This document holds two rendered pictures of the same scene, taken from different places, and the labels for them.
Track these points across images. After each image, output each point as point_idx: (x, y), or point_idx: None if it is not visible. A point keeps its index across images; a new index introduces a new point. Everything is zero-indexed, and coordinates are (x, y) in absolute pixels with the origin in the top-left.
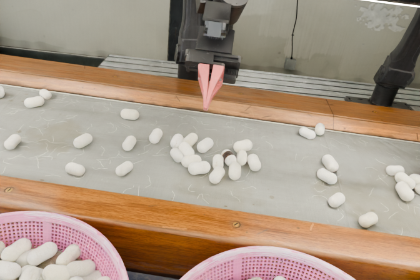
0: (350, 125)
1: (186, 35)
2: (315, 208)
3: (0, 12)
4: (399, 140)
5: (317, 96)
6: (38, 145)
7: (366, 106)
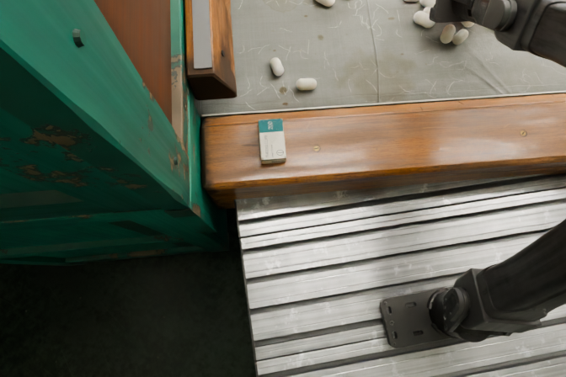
0: (549, 98)
1: None
2: None
3: None
4: (480, 96)
5: (563, 310)
6: None
7: (535, 148)
